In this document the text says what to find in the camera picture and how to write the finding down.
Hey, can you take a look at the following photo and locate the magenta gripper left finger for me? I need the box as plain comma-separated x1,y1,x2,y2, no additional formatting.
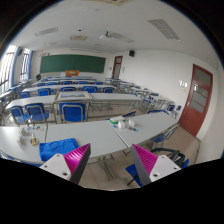
41,144,91,184

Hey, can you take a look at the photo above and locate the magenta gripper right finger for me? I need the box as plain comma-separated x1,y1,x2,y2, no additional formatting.
131,144,180,186

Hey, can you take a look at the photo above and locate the blue towel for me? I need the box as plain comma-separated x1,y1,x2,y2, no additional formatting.
39,138,79,161

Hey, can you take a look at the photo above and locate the blue chair right of desk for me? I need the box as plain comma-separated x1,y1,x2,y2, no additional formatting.
151,124,179,149

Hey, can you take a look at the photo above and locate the small brass bell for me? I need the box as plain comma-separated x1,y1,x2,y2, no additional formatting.
30,134,39,146

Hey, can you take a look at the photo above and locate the blue chair centre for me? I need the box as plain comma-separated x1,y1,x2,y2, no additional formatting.
59,102,86,122

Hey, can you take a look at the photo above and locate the green tissue box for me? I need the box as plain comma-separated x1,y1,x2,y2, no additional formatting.
110,116,125,124

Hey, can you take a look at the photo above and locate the red near door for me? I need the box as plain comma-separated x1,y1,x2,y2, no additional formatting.
179,64,213,137

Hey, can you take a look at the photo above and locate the red door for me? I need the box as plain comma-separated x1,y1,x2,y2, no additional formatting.
112,56,123,79
179,64,213,137

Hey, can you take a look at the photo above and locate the blue chair far left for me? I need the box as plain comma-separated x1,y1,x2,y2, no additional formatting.
10,106,29,125

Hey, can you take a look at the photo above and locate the framed tray on desk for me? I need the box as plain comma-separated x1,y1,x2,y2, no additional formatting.
55,91,92,102

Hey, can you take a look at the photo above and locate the orange lectern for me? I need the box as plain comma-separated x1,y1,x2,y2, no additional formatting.
65,70,79,76

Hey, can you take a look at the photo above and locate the green chalkboard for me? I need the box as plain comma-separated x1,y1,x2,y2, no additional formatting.
40,55,106,73

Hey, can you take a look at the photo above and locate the red far door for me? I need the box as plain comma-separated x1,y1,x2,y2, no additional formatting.
112,56,123,79

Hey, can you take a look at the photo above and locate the ceiling projector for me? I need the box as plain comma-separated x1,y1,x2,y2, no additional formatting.
99,31,112,39

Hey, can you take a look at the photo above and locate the black wall speaker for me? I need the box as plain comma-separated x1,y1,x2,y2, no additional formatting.
129,50,135,57

